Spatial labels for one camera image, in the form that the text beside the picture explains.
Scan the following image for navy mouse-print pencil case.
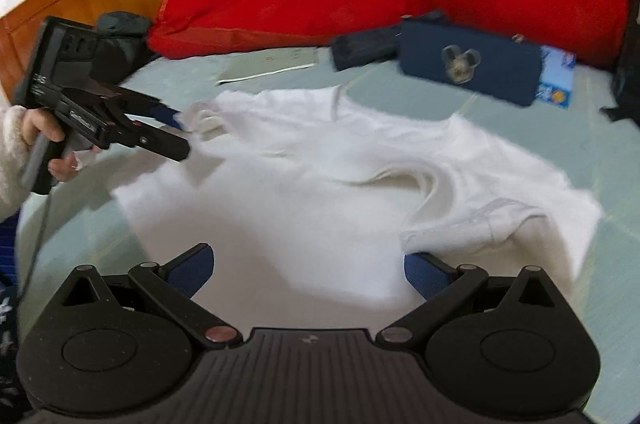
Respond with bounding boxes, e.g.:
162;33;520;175
397;18;543;107

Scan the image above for blue striped cloth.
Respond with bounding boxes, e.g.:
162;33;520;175
0;214;21;277

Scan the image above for person's left hand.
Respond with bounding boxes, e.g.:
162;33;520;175
21;106;99;183

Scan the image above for dark star-print pants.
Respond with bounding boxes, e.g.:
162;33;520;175
0;276;28;420

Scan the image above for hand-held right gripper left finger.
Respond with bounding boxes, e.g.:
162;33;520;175
47;242;244;350

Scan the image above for blue book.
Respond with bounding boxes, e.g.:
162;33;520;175
535;46;577;110

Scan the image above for white printed sweatshirt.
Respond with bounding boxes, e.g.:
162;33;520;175
114;85;603;320

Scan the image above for person's left forearm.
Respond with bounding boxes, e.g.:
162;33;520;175
0;104;33;222

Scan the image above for dark grey jacket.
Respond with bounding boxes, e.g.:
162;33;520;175
92;11;156;85

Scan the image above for pale green booklet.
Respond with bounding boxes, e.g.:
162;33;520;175
216;47;321;86

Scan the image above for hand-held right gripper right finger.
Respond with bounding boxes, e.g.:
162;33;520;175
376;251;571;350

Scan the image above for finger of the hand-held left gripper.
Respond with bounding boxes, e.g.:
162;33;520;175
119;90;183;128
126;123;192;163

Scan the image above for black backpack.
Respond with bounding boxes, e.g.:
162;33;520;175
600;0;640;125

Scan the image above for dark folded pouch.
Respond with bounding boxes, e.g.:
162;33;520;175
331;29;403;72

